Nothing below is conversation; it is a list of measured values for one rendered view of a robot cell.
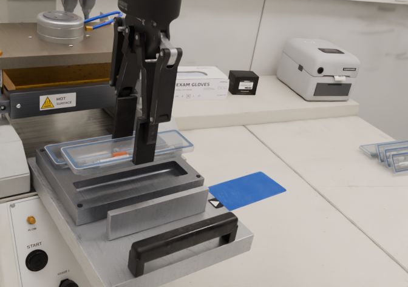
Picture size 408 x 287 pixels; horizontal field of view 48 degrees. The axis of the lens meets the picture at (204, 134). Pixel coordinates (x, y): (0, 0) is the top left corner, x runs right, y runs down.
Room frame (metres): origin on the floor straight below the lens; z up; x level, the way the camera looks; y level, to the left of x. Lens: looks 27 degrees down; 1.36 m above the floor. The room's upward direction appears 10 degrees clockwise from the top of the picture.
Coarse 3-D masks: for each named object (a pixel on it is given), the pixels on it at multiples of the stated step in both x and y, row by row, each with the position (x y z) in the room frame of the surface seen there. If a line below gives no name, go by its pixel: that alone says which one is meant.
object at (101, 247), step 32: (32, 160) 0.59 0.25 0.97; (192, 192) 0.52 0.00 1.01; (64, 224) 0.46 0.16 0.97; (96, 224) 0.47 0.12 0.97; (128, 224) 0.46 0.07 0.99; (160, 224) 0.49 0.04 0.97; (96, 256) 0.41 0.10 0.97; (128, 256) 0.42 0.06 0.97; (192, 256) 0.44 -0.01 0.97; (224, 256) 0.47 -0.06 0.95
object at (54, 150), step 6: (90, 138) 0.63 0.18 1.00; (96, 138) 0.63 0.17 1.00; (102, 138) 0.63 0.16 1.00; (108, 138) 0.64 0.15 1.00; (54, 144) 0.59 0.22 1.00; (60, 144) 0.59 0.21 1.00; (66, 144) 0.60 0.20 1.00; (72, 144) 0.60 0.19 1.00; (48, 150) 0.57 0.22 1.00; (54, 150) 0.57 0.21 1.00; (60, 150) 0.58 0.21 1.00; (54, 156) 0.56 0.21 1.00; (60, 156) 0.56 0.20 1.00; (60, 162) 0.54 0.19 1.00
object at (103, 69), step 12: (12, 72) 0.70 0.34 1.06; (24, 72) 0.71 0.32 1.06; (36, 72) 0.72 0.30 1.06; (48, 72) 0.73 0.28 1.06; (60, 72) 0.74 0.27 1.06; (72, 72) 0.75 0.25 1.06; (84, 72) 0.76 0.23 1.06; (96, 72) 0.77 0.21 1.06; (108, 72) 0.78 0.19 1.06; (12, 84) 0.66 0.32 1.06; (24, 84) 0.67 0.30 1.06; (36, 84) 0.67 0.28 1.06; (48, 84) 0.69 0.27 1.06; (60, 84) 0.70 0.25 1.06
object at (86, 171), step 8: (184, 136) 0.62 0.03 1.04; (80, 144) 0.54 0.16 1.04; (168, 152) 0.56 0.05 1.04; (176, 152) 0.57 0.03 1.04; (184, 152) 0.58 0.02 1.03; (64, 160) 0.50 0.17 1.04; (128, 160) 0.52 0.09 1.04; (160, 160) 0.57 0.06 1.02; (72, 168) 0.48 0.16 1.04; (80, 168) 0.48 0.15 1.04; (88, 168) 0.49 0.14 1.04; (96, 168) 0.49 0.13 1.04; (104, 168) 0.50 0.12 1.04; (112, 168) 0.52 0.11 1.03; (120, 168) 0.53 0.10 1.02
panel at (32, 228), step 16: (16, 208) 0.54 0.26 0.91; (32, 208) 0.55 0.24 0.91; (16, 224) 0.53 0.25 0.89; (32, 224) 0.54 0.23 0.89; (48, 224) 0.55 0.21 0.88; (16, 240) 0.52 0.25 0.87; (32, 240) 0.53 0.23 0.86; (48, 240) 0.54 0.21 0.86; (64, 240) 0.56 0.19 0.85; (16, 256) 0.51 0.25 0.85; (48, 256) 0.53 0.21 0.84; (64, 256) 0.55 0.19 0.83; (32, 272) 0.51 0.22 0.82; (48, 272) 0.52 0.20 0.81; (64, 272) 0.54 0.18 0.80; (80, 272) 0.55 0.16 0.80
